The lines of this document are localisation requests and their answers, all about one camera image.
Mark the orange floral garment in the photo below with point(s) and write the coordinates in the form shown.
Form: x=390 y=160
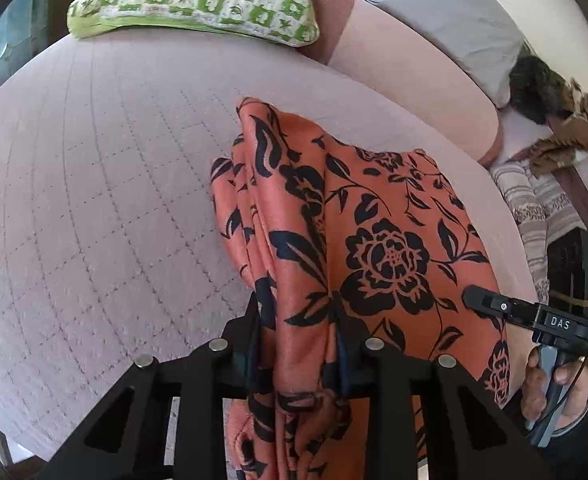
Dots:
x=388 y=260

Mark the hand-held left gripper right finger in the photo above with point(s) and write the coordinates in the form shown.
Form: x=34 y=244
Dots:
x=346 y=365

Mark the striped blanket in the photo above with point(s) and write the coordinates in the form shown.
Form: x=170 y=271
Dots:
x=538 y=200

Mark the brown patterned cloth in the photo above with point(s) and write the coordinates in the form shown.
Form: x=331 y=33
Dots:
x=583 y=125

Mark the grey pillow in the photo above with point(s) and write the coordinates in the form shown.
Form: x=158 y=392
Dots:
x=453 y=20

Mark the person's right forearm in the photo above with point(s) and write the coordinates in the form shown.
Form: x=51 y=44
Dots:
x=583 y=437

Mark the pink bolster pillow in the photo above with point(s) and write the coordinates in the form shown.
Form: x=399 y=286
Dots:
x=413 y=80

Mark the dark furry cloth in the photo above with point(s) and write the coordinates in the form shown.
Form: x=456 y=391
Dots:
x=533 y=87

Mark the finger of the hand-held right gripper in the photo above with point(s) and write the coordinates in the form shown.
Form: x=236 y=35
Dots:
x=493 y=304

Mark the person's right hand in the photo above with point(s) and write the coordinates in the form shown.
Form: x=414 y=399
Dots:
x=576 y=385

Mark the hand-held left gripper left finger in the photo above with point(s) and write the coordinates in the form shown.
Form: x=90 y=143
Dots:
x=250 y=360

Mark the quilted grey bed cover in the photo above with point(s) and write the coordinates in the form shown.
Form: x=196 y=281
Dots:
x=99 y=185

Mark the window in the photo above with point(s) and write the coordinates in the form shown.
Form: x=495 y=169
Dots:
x=9 y=45

